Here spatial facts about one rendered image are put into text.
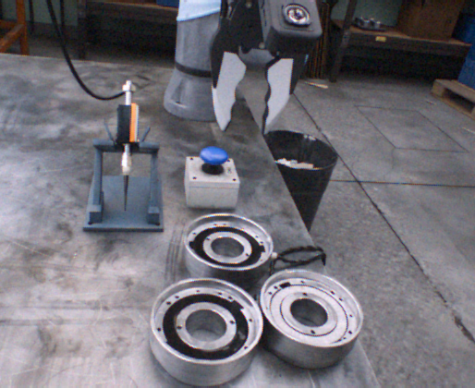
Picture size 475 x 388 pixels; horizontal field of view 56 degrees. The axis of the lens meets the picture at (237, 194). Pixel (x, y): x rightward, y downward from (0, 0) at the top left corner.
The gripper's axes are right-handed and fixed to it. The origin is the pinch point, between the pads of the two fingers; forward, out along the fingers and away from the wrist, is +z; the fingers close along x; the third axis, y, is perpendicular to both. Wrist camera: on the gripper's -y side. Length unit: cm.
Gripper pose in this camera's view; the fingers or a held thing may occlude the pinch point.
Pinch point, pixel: (246, 124)
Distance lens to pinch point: 51.8
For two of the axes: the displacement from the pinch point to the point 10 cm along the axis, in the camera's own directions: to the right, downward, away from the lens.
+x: -9.8, -0.4, -2.1
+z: -1.4, 8.4, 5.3
